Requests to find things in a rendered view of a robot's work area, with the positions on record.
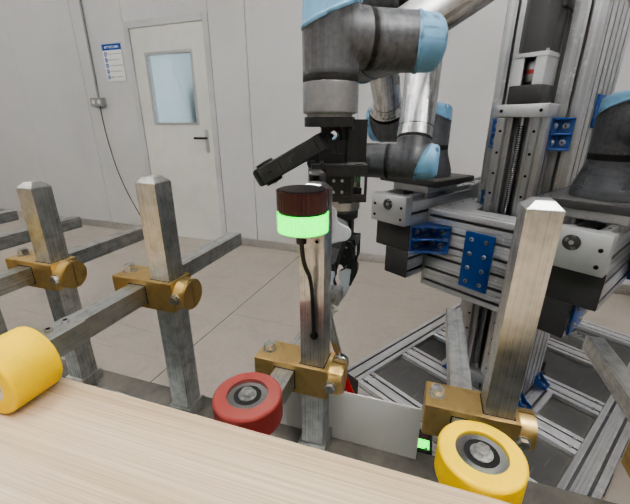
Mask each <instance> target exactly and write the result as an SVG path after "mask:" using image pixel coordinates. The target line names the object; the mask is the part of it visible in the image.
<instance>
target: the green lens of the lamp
mask: <svg viewBox="0 0 630 504"><path fill-rule="evenodd" d="M277 231H278V233H280V234H282V235H285V236H289V237H300V238H304V237H315V236H320V235H323V234H326V233H327V232H328V231H329V211H327V213H326V214H324V215H321V216H316V217H289V216H284V215H281V214H279V212H278V211H277Z"/></svg>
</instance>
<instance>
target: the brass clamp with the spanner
mask: <svg viewBox="0 0 630 504"><path fill-rule="evenodd" d="M273 341H274V340H273ZM274 342H275V346H276V348H277V349H276V351H275V352H273V353H265V352H264V351H263V347H264V345H263V346H262V348H261V349H260V350H259V352H258V353H257V354H256V355H255V357H254V360H255V372H259V373H264V374H267V375H269V376H270V375H271V373H272V372H273V370H274V369H275V367H278V368H282V369H287V370H291V371H294V389H293V390H292V392H296V393H300V394H304V395H308V396H313V397H317V398H321V399H325V400H326V399H327V398H328V395H329V394H334V395H339V396H341V395H342V394H343V392H344V389H345V385H346V380H347V373H348V363H347V362H346V361H344V360H339V359H336V353H335V352H331V351H330V355H329V357H328V359H327V361H326V363H325V365H324V367H323V368H322V367H317V366H312V365H307V364H303V363H301V348H300V345H295V344H289V343H284V342H279V341H274Z"/></svg>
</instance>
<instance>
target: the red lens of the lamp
mask: <svg viewBox="0 0 630 504"><path fill-rule="evenodd" d="M276 207H277V211H278V212H280V213H284V214H290V215H314V214H321V213H324V212H327V211H328V210H329V189H328V188H326V191H325V192H321V193H315V194H289V193H283V192H280V191H279V188H278V189H276Z"/></svg>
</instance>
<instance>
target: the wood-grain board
mask: <svg viewBox="0 0 630 504"><path fill-rule="evenodd" d="M0 504H512V503H508V502H505V501H501V500H498V499H494V498H490V497H487V496H483V495H480V494H476V493H473V492H469V491H466V490H462V489H458V488H455V487H451V486H448V485H444V484H441V483H437V482H434V481H430V480H426V479H423V478H419V477H416V476H412V475H409V474H405V473H401V472H398V471H394V470H391V469H387V468H384V467H380V466H377V465H373V464H369V463H366V462H362V461H359V460H355V459H352V458H348V457H344V456H341V455H337V454H334V453H330V452H327V451H323V450H320V449H316V448H312V447H309V446H305V445H302V444H298V443H295V442H291V441H287V440H284V439H280V438H277V437H273V436H270V435H266V434H263V433H259V432H255V431H252V430H248V429H245V428H241V427H238V426H234V425H230V424H227V423H223V422H220V421H216V420H213V419H209V418H206V417H202V416H198V415H195V414H191V413H188V412H184V411H181V410H177V409H173V408H170V407H166V406H163V405H159V404H156V403H152V402H149V401H145V400H141V399H138V398H134V397H131V396H127V395H124V394H120V393H116V392H113V391H109V390H106V389H102V388H99V387H95V386H92V385H88V384H84V383H81V382H77V381H74V380H70V379H67V378H63V377H61V378H60V380H59V381H58V382H57V383H55V384H54V385H52V386H51V387H49V388H48V389H46V390H45V391H43V392H42V393H40V394H39V395H38V396H36V397H35V398H33V399H32V400H30V401H29V402H27V403H26V404H24V405H23V406H21V407H20V408H18V409H17V410H15V411H14V412H12V413H9V414H3V413H0Z"/></svg>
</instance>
